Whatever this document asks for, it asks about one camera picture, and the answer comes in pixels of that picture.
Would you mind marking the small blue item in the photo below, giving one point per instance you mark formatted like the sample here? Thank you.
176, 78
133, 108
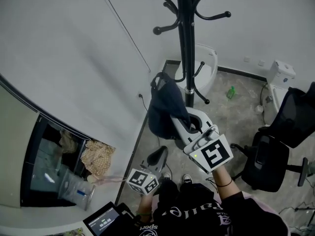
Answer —
80, 193

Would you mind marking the person's left forearm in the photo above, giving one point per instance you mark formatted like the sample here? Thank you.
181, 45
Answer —
145, 204

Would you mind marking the person's black printed t-shirt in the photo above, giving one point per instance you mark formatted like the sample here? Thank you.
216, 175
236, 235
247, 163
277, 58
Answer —
197, 217

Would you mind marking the green plastic bottle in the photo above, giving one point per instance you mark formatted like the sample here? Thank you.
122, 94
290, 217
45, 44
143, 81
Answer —
230, 93

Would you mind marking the dark navy cloth bag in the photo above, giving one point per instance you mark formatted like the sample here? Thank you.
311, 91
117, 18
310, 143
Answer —
165, 107

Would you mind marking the person's right black sneaker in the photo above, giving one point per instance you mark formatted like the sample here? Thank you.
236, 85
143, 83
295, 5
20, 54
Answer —
187, 179

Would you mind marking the black mesh office chair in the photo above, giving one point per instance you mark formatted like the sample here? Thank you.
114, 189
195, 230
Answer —
270, 161

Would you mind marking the person's black sneaker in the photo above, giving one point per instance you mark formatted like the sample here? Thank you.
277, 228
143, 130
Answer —
166, 176
187, 179

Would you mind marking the clear plastic bag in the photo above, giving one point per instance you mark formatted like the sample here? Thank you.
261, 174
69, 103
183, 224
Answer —
73, 188

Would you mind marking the black framed window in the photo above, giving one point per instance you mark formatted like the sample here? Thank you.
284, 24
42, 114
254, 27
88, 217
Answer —
44, 156

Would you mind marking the cream roller blind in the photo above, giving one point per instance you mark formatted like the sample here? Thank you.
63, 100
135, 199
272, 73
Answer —
14, 144

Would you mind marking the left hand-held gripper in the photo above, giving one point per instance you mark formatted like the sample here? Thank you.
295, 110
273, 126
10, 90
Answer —
140, 181

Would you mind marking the white round toilet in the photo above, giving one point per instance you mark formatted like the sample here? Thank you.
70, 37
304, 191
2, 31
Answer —
206, 65

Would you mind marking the person's black trousers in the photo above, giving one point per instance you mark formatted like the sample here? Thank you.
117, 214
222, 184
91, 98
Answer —
169, 188

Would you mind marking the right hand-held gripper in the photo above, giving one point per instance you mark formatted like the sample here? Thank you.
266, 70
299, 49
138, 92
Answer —
214, 154

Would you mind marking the black metal coat rack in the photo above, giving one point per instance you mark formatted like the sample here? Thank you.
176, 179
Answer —
188, 58

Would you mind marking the person's right forearm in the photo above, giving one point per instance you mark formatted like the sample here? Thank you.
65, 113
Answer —
222, 174

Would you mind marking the green wrist band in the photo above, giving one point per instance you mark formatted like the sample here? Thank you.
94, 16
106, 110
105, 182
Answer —
144, 214

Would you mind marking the yellow smiley toy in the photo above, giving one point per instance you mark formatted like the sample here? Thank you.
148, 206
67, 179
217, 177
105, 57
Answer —
78, 231

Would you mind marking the black wrist band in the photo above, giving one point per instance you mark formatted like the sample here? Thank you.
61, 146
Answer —
224, 185

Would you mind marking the white tank toilet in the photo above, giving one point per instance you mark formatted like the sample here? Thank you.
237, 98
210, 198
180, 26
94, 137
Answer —
280, 70

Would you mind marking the white wall socket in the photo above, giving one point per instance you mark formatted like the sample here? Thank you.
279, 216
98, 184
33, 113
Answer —
246, 59
261, 63

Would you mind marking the black chest rig mount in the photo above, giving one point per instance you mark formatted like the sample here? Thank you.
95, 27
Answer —
125, 213

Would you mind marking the person's left black sneaker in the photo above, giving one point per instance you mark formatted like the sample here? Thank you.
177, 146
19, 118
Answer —
166, 176

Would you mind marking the beige patterned cloth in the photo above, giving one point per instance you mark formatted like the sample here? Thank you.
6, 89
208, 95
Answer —
98, 156

